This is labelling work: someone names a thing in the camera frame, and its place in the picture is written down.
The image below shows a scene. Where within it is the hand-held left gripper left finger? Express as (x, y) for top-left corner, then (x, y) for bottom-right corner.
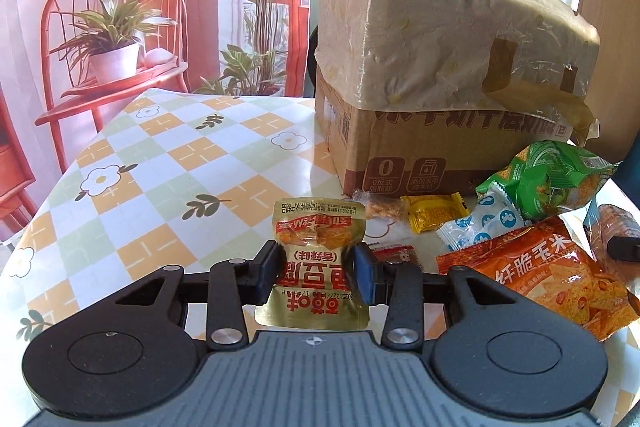
(116, 241), (286, 351)

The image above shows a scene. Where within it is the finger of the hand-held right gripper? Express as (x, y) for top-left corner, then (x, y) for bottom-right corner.
(607, 236), (640, 259)

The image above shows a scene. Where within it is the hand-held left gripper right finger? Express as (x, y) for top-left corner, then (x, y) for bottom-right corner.
(352, 243), (521, 354)

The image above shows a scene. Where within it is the gold foil snack packet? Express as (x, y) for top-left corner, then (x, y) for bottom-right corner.
(255, 198), (371, 330)

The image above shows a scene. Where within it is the clear brown candy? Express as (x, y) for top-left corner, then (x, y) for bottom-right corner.
(351, 189), (407, 222)

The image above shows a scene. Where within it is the clear packet with brown cake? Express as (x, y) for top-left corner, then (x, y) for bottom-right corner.
(582, 199), (640, 278)

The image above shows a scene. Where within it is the small red snack packet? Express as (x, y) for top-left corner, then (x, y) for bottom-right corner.
(372, 244), (422, 273)

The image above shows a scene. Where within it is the dark cloth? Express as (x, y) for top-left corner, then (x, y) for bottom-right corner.
(614, 161), (640, 219)

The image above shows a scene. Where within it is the orange corn chip bag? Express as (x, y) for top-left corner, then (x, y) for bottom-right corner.
(436, 217), (640, 343)

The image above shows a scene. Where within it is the yellow candy packet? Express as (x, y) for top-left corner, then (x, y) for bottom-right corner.
(400, 193), (472, 235)

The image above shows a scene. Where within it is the green snack bag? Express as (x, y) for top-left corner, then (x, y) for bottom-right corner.
(475, 139), (621, 228)

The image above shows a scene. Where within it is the white packet with blue print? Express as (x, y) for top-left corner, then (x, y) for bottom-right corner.
(436, 183), (526, 253)

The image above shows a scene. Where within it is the checked floral tablecloth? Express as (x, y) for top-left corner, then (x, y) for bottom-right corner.
(0, 89), (640, 427)

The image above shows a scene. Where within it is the cardboard box with plastic cover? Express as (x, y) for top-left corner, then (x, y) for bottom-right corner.
(314, 0), (601, 198)

